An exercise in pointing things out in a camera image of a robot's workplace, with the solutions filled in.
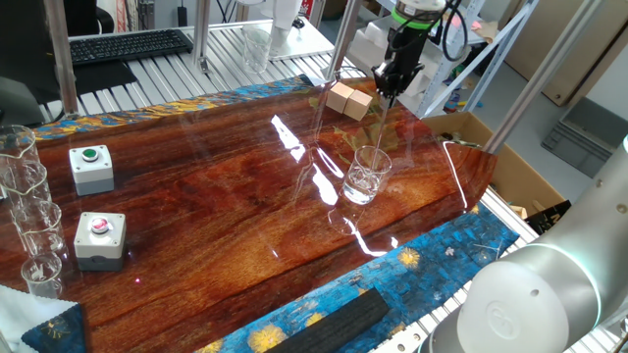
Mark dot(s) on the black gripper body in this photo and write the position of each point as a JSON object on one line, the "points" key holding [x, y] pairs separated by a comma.
{"points": [[407, 46]]}

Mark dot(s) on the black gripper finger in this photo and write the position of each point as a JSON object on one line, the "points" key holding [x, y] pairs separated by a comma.
{"points": [[404, 77], [383, 81]]}

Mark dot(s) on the clear glass stirring rod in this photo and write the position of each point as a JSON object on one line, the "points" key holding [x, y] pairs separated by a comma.
{"points": [[380, 132]]}

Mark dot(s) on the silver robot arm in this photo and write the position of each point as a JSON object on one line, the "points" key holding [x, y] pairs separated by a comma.
{"points": [[530, 304]]}

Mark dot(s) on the glass beaker with water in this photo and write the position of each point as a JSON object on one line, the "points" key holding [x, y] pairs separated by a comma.
{"points": [[365, 188]]}

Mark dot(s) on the largest empty glass beaker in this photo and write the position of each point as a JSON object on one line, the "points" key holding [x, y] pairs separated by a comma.
{"points": [[19, 142]]}

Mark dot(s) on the medium empty glass beaker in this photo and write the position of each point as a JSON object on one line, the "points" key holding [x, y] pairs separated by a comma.
{"points": [[41, 230]]}

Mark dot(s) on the smallest empty glass beaker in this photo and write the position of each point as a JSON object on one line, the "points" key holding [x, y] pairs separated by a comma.
{"points": [[42, 279]]}

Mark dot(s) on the white metal shelf rack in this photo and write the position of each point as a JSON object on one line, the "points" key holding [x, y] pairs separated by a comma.
{"points": [[441, 83]]}

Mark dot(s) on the white foam packaging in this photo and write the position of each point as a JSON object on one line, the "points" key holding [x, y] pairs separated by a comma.
{"points": [[365, 44]]}

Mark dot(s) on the white flat tray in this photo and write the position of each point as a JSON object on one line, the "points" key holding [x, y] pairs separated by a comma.
{"points": [[306, 46]]}

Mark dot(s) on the clear plastic measuring cup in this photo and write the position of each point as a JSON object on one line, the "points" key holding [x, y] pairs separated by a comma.
{"points": [[256, 51]]}

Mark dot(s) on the brown cardboard box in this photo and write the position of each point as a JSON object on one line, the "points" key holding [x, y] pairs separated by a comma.
{"points": [[520, 171]]}

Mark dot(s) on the tan wooden panel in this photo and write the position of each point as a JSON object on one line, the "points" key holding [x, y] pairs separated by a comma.
{"points": [[564, 68]]}

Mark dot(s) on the grey plastic crate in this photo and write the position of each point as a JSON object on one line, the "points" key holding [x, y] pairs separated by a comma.
{"points": [[574, 132]]}

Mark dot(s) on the blue starry print cloth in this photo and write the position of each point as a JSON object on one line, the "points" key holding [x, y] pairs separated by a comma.
{"points": [[441, 255]]}

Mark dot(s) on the black plastic crate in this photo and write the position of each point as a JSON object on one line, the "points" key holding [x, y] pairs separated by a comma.
{"points": [[547, 218]]}

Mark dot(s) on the glossy wood print mat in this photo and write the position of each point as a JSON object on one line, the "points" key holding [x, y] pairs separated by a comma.
{"points": [[221, 206]]}

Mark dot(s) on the black power adapter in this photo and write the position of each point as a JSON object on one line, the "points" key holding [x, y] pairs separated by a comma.
{"points": [[182, 15]]}

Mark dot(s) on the grey socket strip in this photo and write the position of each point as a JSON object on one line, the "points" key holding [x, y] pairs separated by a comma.
{"points": [[146, 14]]}

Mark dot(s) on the black foam block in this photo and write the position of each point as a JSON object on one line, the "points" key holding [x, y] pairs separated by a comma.
{"points": [[333, 323]]}

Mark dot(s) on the black computer keyboard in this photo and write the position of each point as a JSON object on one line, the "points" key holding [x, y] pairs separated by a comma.
{"points": [[127, 46]]}

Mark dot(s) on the black mouse pad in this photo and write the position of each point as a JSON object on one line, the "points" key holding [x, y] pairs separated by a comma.
{"points": [[105, 77]]}

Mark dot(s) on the black office chair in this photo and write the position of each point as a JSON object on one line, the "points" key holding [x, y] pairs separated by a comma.
{"points": [[88, 15]]}

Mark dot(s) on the green push button box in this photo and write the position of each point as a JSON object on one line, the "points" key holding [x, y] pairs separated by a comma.
{"points": [[91, 169]]}

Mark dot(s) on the red push button box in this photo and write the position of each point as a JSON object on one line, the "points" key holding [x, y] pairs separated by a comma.
{"points": [[100, 245]]}

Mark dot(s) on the black computer monitor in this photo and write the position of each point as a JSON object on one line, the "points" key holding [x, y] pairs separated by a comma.
{"points": [[24, 49]]}

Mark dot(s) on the aluminium frame post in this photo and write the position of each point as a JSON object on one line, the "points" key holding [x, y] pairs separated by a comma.
{"points": [[61, 59], [343, 39], [201, 34]]}

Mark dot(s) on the aluminium frame strut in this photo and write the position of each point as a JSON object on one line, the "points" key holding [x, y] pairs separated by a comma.
{"points": [[535, 83]]}

